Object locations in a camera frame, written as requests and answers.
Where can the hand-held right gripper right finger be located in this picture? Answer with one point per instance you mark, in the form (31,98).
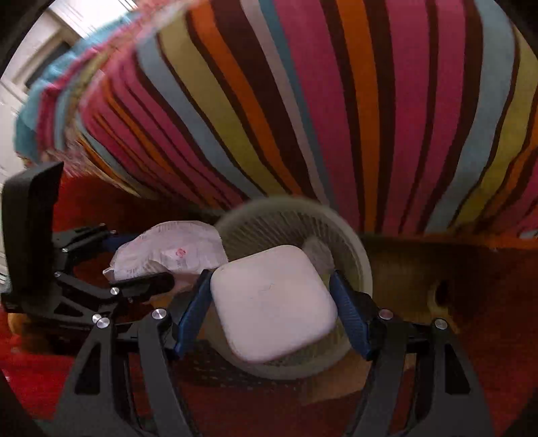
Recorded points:
(351,313)

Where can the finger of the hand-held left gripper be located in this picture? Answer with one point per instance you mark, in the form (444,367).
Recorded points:
(84,241)
(143,285)

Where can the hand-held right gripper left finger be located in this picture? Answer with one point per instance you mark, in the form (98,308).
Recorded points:
(191,311)

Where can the white plastic packet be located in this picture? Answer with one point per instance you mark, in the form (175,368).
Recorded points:
(168,252)

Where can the grey mesh waste basket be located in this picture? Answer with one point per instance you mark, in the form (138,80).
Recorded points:
(269,222)

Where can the dark star patterned clothing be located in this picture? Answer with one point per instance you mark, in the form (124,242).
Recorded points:
(210,365)

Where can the beige slipper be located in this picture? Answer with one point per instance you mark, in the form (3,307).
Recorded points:
(439,294)

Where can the pink teal patterned quilt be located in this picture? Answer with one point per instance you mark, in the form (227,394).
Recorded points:
(46,84)

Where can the red shaggy rug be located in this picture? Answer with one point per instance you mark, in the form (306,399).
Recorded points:
(504,336)

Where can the colourful striped blanket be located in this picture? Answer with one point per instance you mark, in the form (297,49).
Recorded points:
(315,105)

